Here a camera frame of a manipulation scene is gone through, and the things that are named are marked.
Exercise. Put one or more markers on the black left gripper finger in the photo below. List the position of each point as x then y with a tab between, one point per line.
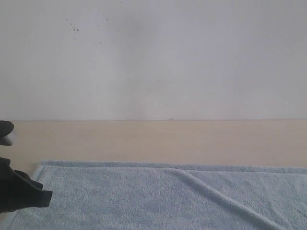
30	193

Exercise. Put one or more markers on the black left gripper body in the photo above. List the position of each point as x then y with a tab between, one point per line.
11	184

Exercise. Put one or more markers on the light blue terry towel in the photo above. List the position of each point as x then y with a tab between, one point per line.
151	196

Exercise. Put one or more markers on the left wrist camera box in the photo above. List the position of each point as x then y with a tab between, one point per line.
6	133

